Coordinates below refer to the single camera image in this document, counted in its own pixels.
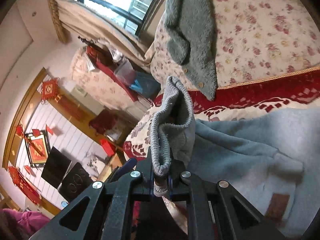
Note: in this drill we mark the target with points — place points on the beige curtain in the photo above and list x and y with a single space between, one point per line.
74 16

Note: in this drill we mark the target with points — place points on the red and white floral blanket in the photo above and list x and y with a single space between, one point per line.
252 99

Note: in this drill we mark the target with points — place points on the cream floral quilt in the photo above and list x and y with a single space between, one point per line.
255 40

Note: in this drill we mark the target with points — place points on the black television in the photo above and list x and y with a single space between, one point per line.
55 168

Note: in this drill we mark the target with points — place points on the grey fleece pants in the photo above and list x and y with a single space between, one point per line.
272 160

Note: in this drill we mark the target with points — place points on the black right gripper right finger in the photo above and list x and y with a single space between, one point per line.
179 179

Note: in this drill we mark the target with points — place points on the red chinese knot ornament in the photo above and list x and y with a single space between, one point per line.
50 90

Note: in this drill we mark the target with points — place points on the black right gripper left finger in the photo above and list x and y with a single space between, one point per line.
133 180

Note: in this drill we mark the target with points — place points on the magenta sleeve forearm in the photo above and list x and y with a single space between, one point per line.
21 225

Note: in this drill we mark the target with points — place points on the black speaker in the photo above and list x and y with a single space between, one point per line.
74 183

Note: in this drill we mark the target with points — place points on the blue plastic bag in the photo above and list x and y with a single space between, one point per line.
145 85

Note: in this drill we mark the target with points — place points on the red box on shelf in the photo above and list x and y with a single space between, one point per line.
109 149

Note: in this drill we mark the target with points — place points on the red framed picture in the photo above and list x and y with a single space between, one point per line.
38 148

